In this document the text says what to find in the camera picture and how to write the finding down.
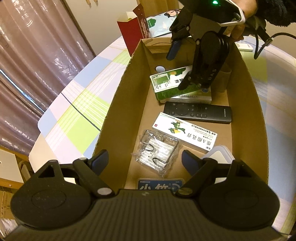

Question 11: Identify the black cable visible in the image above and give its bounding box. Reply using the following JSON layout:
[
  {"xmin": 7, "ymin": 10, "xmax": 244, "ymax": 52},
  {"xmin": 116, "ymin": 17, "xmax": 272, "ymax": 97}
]
[{"xmin": 245, "ymin": 20, "xmax": 296, "ymax": 60}]

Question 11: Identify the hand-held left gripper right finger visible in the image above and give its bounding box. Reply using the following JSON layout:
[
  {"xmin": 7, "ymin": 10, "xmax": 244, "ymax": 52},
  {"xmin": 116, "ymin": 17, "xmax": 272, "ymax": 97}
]
[{"xmin": 175, "ymin": 150, "xmax": 251, "ymax": 197}]

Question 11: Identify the person's right hand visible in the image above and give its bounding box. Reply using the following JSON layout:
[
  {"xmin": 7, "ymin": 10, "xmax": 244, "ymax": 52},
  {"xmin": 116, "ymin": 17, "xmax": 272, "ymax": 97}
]
[{"xmin": 228, "ymin": 0, "xmax": 258, "ymax": 40}]

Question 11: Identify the person's right forearm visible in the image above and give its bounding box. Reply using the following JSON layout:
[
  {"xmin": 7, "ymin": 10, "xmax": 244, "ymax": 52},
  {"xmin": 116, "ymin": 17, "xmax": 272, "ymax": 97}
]
[{"xmin": 253, "ymin": 0, "xmax": 296, "ymax": 26}]

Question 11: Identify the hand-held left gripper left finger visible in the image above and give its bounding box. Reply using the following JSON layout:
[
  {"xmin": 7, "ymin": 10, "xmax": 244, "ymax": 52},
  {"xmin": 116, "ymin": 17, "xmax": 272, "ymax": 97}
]
[{"xmin": 38, "ymin": 149, "xmax": 115, "ymax": 198}]

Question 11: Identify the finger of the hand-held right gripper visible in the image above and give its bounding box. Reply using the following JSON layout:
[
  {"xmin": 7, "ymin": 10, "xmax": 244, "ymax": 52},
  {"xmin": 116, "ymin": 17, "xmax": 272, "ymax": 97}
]
[
  {"xmin": 166, "ymin": 38, "xmax": 182, "ymax": 61},
  {"xmin": 178, "ymin": 69, "xmax": 204, "ymax": 90}
]

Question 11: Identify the blue and white packet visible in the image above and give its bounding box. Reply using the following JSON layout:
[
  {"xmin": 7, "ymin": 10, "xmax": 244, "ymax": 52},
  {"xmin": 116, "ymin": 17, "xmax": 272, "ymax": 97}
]
[{"xmin": 138, "ymin": 178, "xmax": 184, "ymax": 191}]

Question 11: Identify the black remote control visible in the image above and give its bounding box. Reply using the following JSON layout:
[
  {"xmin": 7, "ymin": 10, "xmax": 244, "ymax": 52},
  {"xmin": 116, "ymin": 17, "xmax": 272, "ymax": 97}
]
[{"xmin": 163, "ymin": 101, "xmax": 232, "ymax": 124}]

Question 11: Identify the white box with clear lid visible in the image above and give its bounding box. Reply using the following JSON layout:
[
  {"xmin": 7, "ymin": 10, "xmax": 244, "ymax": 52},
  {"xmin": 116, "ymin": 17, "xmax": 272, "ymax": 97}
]
[{"xmin": 201, "ymin": 145, "xmax": 233, "ymax": 164}]

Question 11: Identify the green and white medicine box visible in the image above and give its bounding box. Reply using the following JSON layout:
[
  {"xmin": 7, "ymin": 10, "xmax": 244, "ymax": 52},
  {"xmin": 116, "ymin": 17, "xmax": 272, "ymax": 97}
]
[{"xmin": 150, "ymin": 65, "xmax": 204, "ymax": 94}]

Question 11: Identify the clear pack of metal hooks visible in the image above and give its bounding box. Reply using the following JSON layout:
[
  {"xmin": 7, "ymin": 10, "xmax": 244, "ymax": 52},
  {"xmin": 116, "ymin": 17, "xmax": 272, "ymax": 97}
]
[{"xmin": 132, "ymin": 129, "xmax": 181, "ymax": 175}]

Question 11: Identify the white medicine box green side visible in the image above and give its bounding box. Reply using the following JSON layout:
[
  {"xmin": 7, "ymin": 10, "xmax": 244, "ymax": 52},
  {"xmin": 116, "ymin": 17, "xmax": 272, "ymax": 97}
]
[{"xmin": 155, "ymin": 86, "xmax": 212, "ymax": 104}]

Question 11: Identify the brown cardboard box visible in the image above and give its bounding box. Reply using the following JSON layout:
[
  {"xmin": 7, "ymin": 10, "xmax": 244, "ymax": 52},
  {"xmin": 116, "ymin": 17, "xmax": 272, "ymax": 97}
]
[{"xmin": 92, "ymin": 37, "xmax": 270, "ymax": 193}]

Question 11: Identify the brown curtain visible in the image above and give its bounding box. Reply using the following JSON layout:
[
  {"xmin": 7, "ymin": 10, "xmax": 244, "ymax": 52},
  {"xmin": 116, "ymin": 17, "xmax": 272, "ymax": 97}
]
[{"xmin": 0, "ymin": 0, "xmax": 96, "ymax": 149}]

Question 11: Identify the white medicine box bird print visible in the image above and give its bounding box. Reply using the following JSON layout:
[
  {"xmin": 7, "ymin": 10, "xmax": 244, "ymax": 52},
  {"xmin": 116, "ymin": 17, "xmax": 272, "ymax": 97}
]
[{"xmin": 152, "ymin": 112, "xmax": 218, "ymax": 154}]

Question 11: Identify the red printed carton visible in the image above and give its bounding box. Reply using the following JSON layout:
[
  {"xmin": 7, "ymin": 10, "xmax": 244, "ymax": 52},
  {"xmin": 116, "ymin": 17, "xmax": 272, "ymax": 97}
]
[{"xmin": 117, "ymin": 4, "xmax": 149, "ymax": 56}]

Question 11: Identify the green cartoon snack bag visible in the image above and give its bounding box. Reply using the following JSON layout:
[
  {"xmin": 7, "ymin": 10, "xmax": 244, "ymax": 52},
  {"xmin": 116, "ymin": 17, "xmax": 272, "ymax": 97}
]
[{"xmin": 145, "ymin": 9, "xmax": 184, "ymax": 39}]

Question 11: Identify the white flat box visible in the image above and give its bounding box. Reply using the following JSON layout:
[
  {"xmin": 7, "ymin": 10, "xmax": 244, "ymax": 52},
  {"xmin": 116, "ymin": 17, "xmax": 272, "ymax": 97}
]
[{"xmin": 235, "ymin": 42, "xmax": 254, "ymax": 52}]

